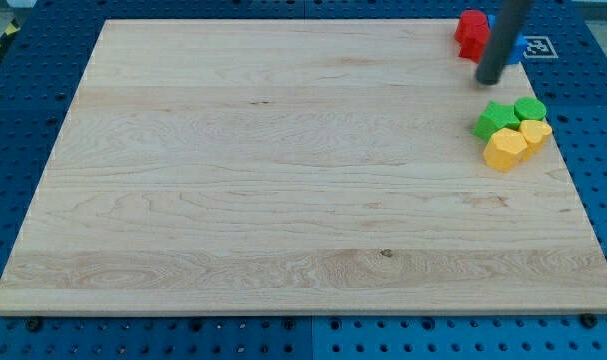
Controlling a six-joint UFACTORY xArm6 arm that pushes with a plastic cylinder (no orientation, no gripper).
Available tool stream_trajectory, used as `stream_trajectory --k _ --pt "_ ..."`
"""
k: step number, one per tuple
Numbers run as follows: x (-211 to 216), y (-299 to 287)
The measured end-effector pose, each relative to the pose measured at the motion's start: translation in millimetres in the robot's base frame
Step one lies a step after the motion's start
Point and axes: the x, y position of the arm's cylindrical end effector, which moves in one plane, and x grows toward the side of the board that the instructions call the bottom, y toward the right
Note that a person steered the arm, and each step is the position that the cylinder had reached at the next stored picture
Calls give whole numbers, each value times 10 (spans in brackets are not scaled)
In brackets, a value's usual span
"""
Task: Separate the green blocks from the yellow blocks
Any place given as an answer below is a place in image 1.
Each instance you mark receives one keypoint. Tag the light wooden board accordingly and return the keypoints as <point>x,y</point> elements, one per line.
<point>223,167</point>

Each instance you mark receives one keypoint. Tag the green star block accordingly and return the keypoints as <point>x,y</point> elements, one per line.
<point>493,118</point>

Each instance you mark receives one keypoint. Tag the yellow hexagon block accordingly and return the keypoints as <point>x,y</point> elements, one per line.
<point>505,149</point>

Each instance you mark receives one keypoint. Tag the red star block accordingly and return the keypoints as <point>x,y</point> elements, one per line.
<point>472,40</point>

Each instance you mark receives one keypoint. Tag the red round block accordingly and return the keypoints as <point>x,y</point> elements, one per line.
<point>469,20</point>

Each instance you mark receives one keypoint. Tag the yellow heart block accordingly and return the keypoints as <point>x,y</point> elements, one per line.
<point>536,133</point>

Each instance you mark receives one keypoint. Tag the blue block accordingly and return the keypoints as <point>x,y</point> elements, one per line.
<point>518,48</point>

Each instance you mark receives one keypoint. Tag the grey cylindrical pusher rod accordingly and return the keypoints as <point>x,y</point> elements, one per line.
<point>509,22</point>

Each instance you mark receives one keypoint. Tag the black white fiducial tag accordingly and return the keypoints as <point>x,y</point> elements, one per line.
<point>539,47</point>

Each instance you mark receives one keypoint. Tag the yellow black hazard tape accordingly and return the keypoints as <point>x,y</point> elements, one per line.
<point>8,36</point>

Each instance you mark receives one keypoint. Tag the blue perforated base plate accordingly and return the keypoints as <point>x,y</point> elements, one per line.
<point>40,72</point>

